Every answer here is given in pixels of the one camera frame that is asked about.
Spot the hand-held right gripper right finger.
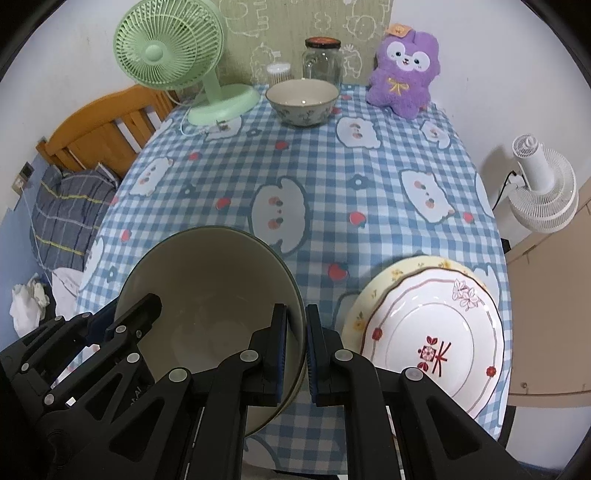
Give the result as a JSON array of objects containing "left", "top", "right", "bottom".
[{"left": 305, "top": 304, "right": 532, "bottom": 480}]

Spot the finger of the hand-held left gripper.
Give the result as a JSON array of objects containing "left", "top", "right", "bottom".
[
  {"left": 0, "top": 305, "right": 116, "bottom": 374},
  {"left": 95, "top": 293, "right": 163, "bottom": 370}
]

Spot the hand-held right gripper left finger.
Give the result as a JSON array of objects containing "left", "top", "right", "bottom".
[{"left": 108, "top": 304, "right": 290, "bottom": 480}]

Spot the yellow floral plate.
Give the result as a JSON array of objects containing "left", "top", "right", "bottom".
[{"left": 342, "top": 255, "right": 504, "bottom": 370}]

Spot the cream floral ceramic bowl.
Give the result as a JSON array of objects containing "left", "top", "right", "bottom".
[
  {"left": 264, "top": 78, "right": 341, "bottom": 128},
  {"left": 112, "top": 225, "right": 306, "bottom": 437}
]

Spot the white plate with red rim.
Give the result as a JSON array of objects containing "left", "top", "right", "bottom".
[{"left": 359, "top": 267, "right": 503, "bottom": 418}]

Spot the white crumpled cloth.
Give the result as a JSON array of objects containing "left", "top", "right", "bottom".
[{"left": 10, "top": 274, "right": 51, "bottom": 337}]

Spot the grey plaid pillow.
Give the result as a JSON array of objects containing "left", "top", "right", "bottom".
[{"left": 28, "top": 164, "right": 122, "bottom": 259}]

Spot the blue white checked tablecloth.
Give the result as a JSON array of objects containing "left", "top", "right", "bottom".
[{"left": 76, "top": 83, "right": 509, "bottom": 472}]

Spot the green desk fan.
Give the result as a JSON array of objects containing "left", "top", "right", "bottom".
[{"left": 114, "top": 0, "right": 260, "bottom": 126}]

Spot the white standing fan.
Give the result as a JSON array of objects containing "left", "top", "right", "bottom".
[{"left": 508, "top": 134, "right": 579, "bottom": 234}]

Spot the clear toothpick container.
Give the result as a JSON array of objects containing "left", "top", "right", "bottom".
[{"left": 266, "top": 62, "right": 293, "bottom": 86}]

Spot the purple plush bunny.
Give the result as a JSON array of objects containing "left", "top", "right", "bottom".
[{"left": 367, "top": 24, "right": 440, "bottom": 121}]

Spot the glass jar with red lid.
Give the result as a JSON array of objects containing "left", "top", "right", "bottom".
[{"left": 302, "top": 37, "right": 343, "bottom": 88}]

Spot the white fan cable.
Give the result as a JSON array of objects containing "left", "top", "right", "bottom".
[{"left": 181, "top": 88, "right": 230, "bottom": 138}]

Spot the black fan cable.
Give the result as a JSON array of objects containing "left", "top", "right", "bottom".
[{"left": 490, "top": 170, "right": 527, "bottom": 210}]

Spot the green patterned wall sheet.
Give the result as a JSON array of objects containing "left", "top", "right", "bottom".
[{"left": 217, "top": 0, "right": 395, "bottom": 86}]

